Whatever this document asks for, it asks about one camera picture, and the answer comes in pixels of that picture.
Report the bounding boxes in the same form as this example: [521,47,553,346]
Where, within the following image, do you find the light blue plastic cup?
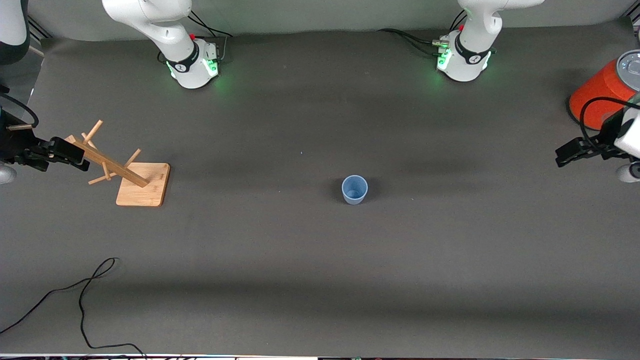
[341,174,369,206]

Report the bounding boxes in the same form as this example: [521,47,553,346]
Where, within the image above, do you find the wooden cup rack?
[38,119,171,207]

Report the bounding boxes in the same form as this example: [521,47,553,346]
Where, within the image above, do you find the orange cylindrical can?
[568,49,640,131]

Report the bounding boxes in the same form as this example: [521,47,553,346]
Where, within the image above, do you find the dark grey table cloth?
[0,17,640,357]

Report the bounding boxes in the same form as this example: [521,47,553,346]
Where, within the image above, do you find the thin black loose cable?
[0,257,149,360]

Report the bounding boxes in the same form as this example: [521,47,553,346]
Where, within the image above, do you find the black right arm base cables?
[158,9,236,65]

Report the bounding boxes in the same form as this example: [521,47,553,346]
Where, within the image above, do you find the black arm base cables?
[376,9,469,57]
[158,9,236,65]

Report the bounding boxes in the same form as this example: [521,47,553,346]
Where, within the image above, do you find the black left arm base cables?
[376,9,469,57]

